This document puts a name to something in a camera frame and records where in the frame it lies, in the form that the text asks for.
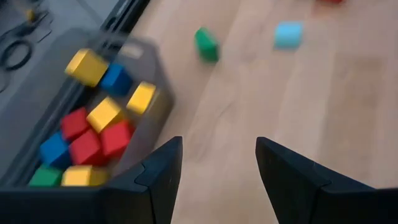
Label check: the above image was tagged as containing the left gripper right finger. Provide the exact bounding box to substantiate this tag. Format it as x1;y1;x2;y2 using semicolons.
256;136;377;224

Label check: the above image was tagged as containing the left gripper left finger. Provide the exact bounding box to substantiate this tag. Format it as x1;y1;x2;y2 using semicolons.
105;136;183;224

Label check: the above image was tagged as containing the red wooden cube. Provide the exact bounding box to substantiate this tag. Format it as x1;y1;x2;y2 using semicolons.
68;129;105;166
60;107;91;141
99;119;135;158

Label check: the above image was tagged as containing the yellow wooden cube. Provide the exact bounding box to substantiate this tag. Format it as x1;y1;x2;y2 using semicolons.
126;81;157;115
61;164;109;187
86;96;125;134
64;48;109;88

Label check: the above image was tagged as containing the blue wooden cube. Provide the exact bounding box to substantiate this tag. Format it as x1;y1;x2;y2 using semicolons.
99;63;134;96
39;132;72;169

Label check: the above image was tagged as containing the green wooden cube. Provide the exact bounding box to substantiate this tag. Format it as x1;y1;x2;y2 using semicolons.
28;164;65;187

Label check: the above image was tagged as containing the green half-round block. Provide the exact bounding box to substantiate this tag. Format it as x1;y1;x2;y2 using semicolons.
194;27;221;64

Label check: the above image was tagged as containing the light blue block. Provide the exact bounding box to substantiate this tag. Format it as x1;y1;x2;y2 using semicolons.
273;21;304;50

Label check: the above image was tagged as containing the dark grey plastic bin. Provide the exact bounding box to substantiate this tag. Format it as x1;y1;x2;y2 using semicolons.
0;27;175;189

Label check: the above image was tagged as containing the black metal table frame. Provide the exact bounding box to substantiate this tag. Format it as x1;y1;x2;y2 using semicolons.
99;0;152;34

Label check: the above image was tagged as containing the black cable with coil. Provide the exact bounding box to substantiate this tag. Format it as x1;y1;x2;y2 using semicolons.
0;37;34;72

